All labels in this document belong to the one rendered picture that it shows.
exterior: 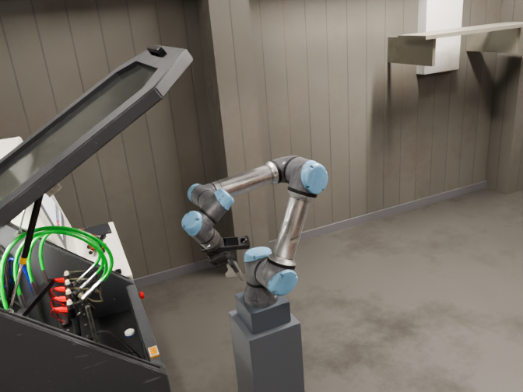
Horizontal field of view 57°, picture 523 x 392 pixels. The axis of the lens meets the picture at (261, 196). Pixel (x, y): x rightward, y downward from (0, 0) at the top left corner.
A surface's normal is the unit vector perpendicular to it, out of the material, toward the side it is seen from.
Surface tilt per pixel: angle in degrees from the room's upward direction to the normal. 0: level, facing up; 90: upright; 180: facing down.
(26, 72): 90
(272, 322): 90
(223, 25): 90
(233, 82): 90
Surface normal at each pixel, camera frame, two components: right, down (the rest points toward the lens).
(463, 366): -0.08, -0.93
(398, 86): 0.41, 0.30
